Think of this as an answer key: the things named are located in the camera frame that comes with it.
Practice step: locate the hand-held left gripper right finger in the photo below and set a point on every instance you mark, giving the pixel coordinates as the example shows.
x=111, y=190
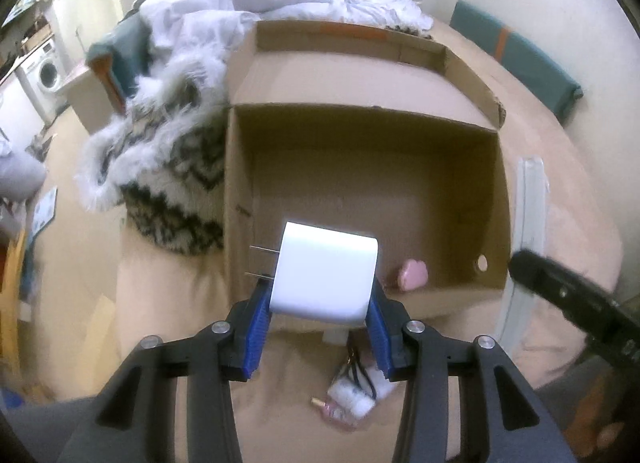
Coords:
x=380, y=340

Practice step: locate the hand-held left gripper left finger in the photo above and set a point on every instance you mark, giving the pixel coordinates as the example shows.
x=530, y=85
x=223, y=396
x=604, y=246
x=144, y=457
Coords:
x=257, y=330

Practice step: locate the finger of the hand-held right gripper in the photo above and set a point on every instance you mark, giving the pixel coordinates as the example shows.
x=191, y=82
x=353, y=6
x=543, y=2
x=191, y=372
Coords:
x=560, y=288

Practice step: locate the white charger plug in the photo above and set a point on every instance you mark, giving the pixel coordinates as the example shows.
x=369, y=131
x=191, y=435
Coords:
x=325, y=278

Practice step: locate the cardboard box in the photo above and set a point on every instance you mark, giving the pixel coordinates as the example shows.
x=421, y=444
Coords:
x=350, y=93

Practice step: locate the small pink bottle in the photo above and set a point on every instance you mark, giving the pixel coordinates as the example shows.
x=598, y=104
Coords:
x=332, y=410

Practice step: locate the clear plastic strip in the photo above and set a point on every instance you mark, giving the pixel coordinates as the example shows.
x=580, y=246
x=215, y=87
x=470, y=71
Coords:
x=532, y=203

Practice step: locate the beige bed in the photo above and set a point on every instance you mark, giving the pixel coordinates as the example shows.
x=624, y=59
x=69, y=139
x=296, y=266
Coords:
x=550, y=143

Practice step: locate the furry black white blanket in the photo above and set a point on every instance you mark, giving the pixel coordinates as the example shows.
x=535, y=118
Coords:
x=165, y=143

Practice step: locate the teal cushion with orange stripe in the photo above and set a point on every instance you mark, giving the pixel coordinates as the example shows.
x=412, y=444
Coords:
x=525, y=63

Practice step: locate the grey clothing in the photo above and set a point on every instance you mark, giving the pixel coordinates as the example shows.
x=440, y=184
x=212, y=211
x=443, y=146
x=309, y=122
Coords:
x=30, y=433

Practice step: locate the wooden chair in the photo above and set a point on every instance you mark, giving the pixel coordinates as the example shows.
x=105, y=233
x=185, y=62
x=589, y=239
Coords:
x=12, y=263

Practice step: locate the grey bag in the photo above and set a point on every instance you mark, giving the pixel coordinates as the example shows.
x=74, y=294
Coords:
x=17, y=173

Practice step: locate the white bedside cabinet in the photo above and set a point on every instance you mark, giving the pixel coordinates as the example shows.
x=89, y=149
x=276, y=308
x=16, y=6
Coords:
x=85, y=98

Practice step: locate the teal cushion with orange edge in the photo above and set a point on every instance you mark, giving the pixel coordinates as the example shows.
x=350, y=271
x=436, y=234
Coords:
x=120, y=48

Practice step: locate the white kitchen cabinet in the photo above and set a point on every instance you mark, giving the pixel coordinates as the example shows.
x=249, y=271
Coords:
x=22, y=98

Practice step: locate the white washing machine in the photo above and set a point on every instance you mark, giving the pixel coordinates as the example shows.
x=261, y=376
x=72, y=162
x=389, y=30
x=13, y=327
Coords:
x=47, y=70

